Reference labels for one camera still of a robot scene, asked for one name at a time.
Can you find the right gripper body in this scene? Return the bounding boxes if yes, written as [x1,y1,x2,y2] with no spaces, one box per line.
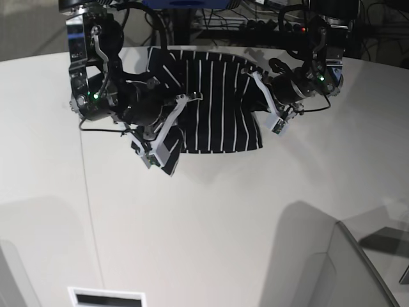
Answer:
[112,77,203,168]

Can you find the navy white striped t-shirt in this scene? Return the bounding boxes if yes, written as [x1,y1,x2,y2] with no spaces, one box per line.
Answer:
[138,47,268,175]

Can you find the white power strip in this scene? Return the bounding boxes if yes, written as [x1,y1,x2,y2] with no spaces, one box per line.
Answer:
[191,16,288,32]

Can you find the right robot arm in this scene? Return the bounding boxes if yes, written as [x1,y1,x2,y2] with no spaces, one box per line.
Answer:
[58,1,203,174]

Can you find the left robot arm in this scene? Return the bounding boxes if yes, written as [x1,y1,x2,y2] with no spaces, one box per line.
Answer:
[243,1,360,134]

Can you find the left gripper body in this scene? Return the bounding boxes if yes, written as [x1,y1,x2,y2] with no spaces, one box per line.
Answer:
[247,58,307,135]

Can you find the black table leg column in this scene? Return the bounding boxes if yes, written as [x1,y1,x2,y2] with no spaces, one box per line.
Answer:
[170,9,195,45]

